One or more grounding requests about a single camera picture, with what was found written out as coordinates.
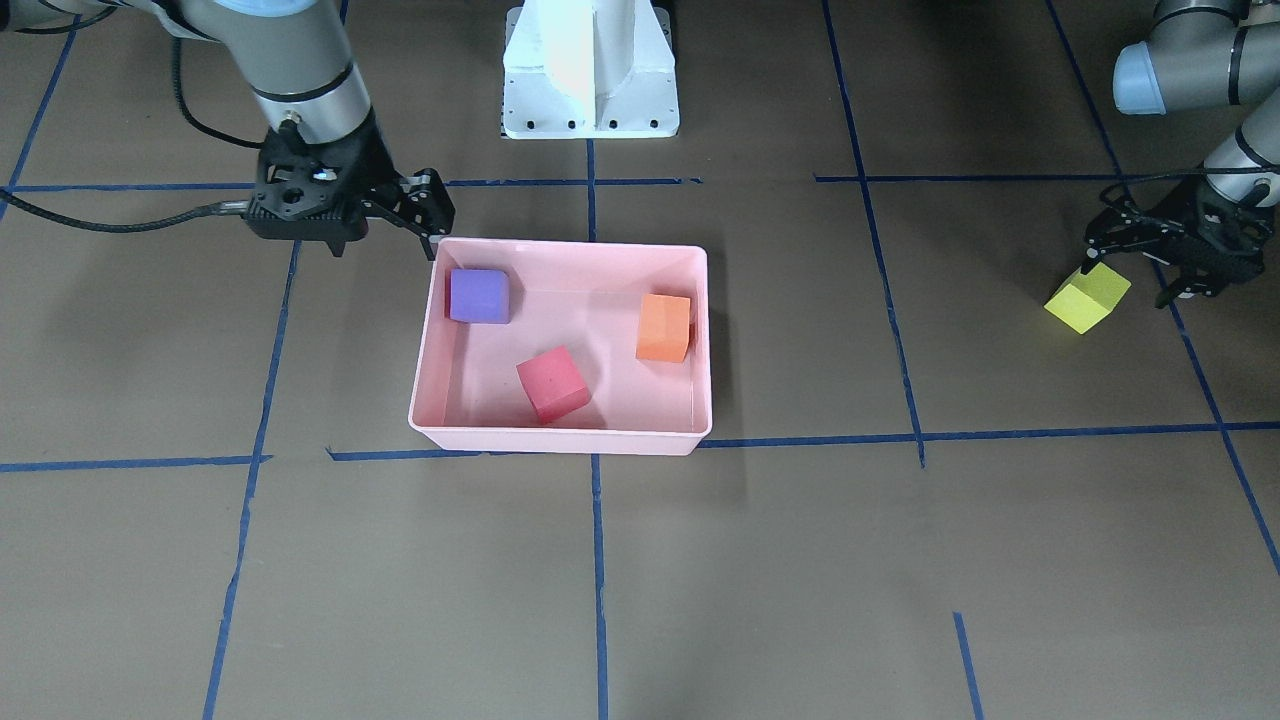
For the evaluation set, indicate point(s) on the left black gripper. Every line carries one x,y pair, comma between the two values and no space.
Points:
1216,218

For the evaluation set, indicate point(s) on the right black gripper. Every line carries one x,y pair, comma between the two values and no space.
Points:
377,165

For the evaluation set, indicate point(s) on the yellow foam block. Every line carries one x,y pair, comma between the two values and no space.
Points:
1084,299

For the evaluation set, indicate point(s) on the purple foam block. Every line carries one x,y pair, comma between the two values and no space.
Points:
479,296

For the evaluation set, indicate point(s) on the pink foam block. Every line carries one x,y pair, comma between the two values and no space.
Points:
553,384

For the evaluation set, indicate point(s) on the orange foam block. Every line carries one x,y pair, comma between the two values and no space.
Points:
664,328

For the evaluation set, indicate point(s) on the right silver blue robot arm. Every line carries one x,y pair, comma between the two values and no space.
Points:
295,57

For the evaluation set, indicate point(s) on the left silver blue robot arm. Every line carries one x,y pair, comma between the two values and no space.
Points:
1204,54

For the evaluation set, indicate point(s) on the pink plastic bin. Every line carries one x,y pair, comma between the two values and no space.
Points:
585,297

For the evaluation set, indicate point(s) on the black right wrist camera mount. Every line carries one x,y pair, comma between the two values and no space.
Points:
305,199

